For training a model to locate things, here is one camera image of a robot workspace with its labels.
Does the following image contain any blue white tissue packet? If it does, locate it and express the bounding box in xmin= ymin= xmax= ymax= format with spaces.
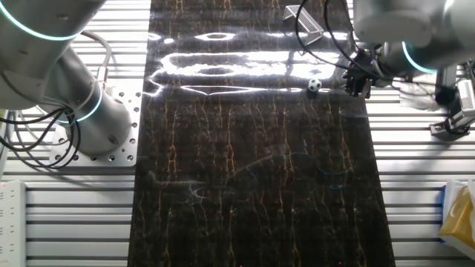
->
xmin=440 ymin=184 xmax=447 ymax=244

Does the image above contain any crumpled white tissue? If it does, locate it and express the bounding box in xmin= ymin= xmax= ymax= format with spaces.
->
xmin=399 ymin=78 xmax=445 ymax=111

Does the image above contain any black base cable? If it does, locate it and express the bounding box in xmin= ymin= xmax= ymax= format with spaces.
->
xmin=0 ymin=107 xmax=77 ymax=168
xmin=0 ymin=107 xmax=82 ymax=171

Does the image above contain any black marble pattern mat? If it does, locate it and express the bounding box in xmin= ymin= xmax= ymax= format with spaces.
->
xmin=128 ymin=0 xmax=396 ymax=267

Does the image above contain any grey base cable with connector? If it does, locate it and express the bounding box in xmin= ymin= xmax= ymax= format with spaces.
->
xmin=79 ymin=30 xmax=113 ymax=90

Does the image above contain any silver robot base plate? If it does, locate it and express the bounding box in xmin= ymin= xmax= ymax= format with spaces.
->
xmin=49 ymin=88 xmax=143 ymax=167

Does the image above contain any white power strip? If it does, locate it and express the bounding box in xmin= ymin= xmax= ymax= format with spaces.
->
xmin=0 ymin=180 xmax=27 ymax=267

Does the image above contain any camera stand bracket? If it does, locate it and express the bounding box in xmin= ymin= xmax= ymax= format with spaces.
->
xmin=429 ymin=87 xmax=472 ymax=141

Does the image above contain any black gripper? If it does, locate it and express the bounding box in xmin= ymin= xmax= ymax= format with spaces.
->
xmin=341 ymin=48 xmax=385 ymax=100

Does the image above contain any white mesh goal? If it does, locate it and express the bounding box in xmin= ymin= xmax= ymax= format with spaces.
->
xmin=283 ymin=4 xmax=325 ymax=47

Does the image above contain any black round cable plug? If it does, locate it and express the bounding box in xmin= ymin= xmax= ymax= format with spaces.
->
xmin=434 ymin=88 xmax=454 ymax=107

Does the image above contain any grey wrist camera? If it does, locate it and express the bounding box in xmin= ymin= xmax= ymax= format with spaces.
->
xmin=436 ymin=63 xmax=459 ymax=92

